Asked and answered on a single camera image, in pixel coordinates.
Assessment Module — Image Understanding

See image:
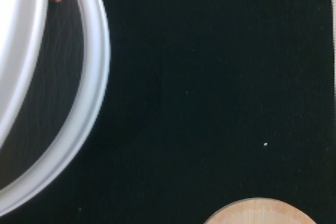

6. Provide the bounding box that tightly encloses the round wooden coaster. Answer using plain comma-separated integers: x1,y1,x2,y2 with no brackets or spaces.
203,198,316,224

